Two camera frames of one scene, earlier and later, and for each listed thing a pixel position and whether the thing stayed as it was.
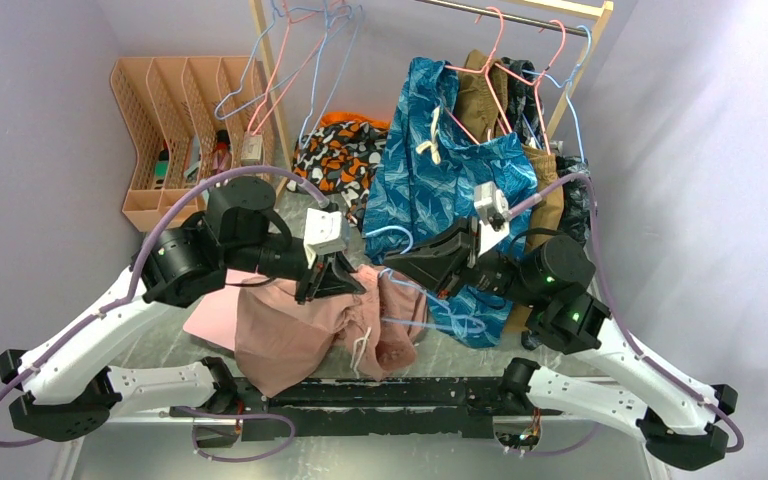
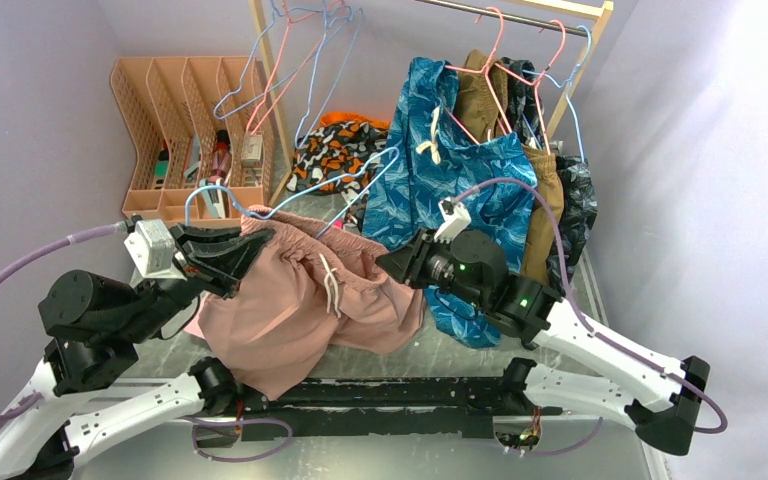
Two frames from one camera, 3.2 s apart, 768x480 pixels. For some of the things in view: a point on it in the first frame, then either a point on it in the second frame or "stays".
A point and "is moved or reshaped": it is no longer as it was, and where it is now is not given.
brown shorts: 483,111 stays
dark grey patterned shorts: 526,95 stays
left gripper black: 333,281 → 223,263
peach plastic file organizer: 192,118 stays
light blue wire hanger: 449,315 → 325,229
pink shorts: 282,341 is moved or reshaped
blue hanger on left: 289,11 stays
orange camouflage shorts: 340,156 stays
